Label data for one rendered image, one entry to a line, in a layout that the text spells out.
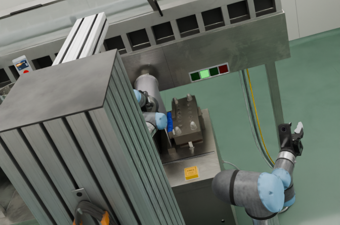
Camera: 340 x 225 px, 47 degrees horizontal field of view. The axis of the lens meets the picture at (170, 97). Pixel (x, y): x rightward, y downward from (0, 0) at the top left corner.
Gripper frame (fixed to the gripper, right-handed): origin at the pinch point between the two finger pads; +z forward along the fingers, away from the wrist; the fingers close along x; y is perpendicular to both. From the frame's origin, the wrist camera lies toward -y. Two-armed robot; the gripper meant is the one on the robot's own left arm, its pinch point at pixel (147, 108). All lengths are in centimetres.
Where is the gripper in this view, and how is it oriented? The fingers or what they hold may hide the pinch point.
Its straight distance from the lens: 214.1
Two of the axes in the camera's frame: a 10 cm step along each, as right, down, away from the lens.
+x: -9.6, 2.5, 1.1
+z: 1.5, 1.3, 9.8
